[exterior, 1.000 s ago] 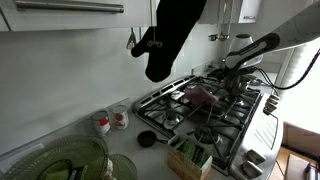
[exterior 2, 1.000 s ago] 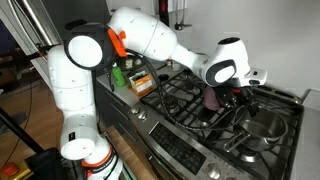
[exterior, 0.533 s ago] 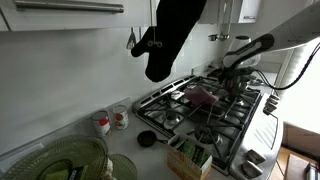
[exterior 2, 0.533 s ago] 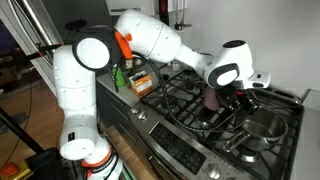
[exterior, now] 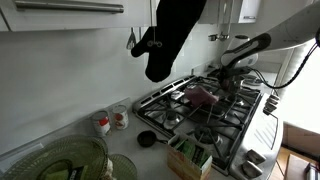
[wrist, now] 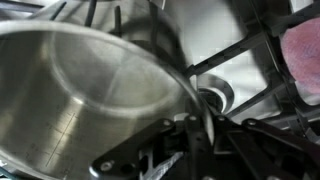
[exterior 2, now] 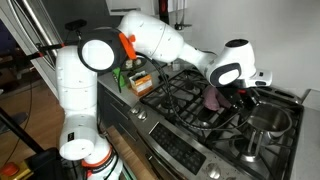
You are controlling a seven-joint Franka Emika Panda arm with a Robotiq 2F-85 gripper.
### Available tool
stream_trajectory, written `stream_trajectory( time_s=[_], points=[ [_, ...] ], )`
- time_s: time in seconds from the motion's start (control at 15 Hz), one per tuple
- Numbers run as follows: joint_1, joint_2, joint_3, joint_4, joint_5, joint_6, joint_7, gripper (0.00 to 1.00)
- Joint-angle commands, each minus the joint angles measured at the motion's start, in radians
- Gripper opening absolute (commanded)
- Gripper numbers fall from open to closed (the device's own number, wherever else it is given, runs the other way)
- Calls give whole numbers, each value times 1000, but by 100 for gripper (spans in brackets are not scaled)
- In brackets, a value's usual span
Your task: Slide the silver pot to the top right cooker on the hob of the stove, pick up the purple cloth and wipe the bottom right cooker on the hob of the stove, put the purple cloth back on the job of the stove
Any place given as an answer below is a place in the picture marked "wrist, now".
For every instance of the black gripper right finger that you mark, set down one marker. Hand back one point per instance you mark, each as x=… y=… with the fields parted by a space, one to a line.
x=260 y=150

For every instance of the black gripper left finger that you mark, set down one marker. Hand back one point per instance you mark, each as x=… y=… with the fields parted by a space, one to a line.
x=133 y=153

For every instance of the pink cloth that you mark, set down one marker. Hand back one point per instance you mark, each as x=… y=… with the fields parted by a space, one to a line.
x=303 y=56

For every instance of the black cast iron grate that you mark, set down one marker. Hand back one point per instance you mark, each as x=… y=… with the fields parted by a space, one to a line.
x=230 y=51
x=293 y=20

